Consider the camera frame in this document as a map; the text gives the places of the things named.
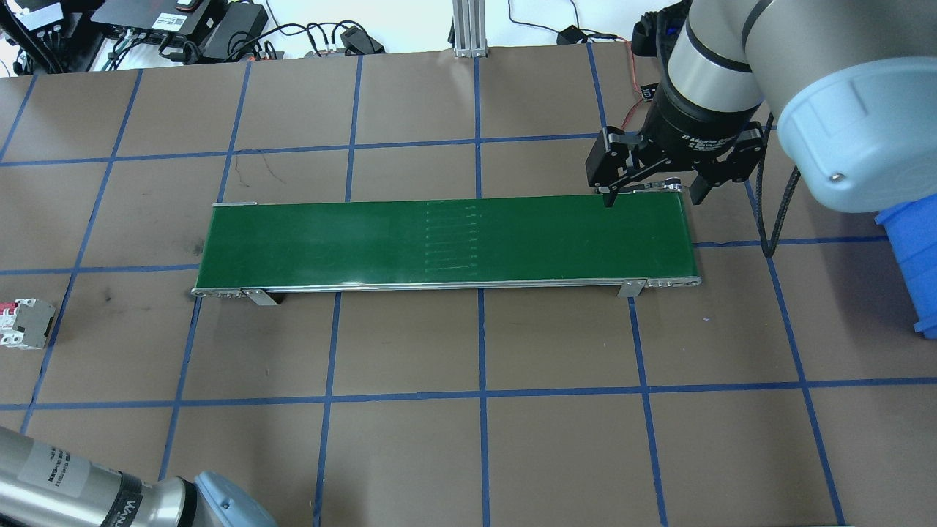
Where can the green conveyor belt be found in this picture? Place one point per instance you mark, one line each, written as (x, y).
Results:
(439, 241)

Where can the small black plug adapter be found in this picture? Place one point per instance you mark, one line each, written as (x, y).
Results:
(362, 40)

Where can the blue open-front bin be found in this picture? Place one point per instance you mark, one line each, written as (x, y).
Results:
(915, 271)

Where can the large black power brick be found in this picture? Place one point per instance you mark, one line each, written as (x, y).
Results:
(234, 33)

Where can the small circuit board red LED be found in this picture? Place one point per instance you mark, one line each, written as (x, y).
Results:
(649, 91)

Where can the grey white circuit breaker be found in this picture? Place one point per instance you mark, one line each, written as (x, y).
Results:
(28, 323)

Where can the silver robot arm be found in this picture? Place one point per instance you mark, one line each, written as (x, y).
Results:
(842, 95)
(73, 483)

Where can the black device white label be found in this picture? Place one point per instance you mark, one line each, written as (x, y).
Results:
(40, 18)

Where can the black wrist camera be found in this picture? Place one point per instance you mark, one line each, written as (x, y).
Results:
(654, 36)

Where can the black electronic device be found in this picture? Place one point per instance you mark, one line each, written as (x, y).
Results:
(157, 22)

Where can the small black controller box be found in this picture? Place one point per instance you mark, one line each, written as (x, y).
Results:
(571, 34)

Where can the aluminium extrusion post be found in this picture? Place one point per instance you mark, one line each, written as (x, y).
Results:
(470, 29)

